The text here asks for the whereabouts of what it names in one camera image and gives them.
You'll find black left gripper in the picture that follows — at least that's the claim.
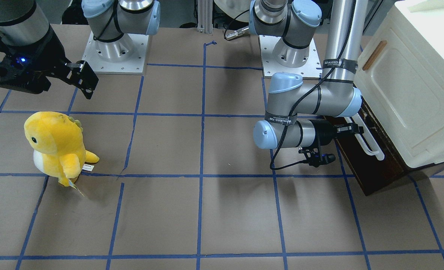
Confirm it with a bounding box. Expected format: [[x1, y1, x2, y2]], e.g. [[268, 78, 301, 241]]
[[299, 120, 364, 167]]

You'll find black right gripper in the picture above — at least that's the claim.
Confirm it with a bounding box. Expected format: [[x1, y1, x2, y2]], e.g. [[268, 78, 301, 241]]
[[0, 26, 99, 99]]

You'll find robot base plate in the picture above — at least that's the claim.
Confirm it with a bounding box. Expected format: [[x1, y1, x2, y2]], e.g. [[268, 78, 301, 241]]
[[259, 35, 323, 79], [82, 32, 150, 75]]

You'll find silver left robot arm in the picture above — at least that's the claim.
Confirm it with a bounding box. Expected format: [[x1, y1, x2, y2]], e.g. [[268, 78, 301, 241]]
[[248, 0, 368, 167]]

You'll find aluminium frame post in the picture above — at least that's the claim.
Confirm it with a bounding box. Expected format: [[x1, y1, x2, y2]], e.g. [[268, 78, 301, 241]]
[[196, 0, 214, 35]]

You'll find yellow plush dinosaur toy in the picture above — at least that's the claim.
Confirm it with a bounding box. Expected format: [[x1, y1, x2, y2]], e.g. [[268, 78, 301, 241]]
[[24, 111, 100, 189]]

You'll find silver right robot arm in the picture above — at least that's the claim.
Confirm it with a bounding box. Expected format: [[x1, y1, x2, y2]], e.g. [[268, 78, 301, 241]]
[[0, 0, 161, 99]]

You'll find cream plastic storage box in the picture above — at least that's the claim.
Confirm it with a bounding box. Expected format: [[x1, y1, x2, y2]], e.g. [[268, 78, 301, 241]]
[[354, 0, 444, 168]]

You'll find wooden drawer with white handle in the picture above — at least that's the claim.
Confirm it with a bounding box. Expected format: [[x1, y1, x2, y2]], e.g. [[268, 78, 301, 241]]
[[344, 114, 385, 161]]

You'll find wooden handle on box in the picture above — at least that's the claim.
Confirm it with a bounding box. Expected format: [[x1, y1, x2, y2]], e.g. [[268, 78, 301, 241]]
[[362, 40, 388, 71]]

